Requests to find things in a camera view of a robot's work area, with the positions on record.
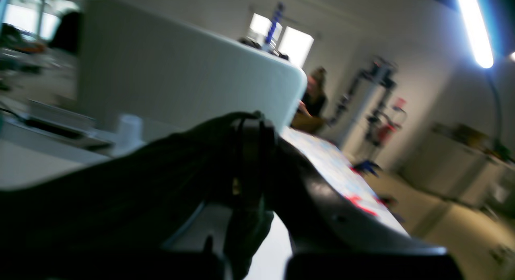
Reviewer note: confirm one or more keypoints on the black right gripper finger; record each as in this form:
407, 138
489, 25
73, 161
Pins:
334, 237

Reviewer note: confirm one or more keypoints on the dark green t-shirt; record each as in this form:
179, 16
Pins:
181, 207

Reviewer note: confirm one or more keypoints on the seated person in background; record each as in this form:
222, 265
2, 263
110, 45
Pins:
308, 118

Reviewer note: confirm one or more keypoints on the white table divider panel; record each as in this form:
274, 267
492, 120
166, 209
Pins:
174, 75

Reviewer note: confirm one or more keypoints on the white paper roll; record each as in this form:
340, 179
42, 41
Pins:
128, 135

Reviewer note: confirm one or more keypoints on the bright ceiling light tube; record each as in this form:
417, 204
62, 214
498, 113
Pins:
476, 32

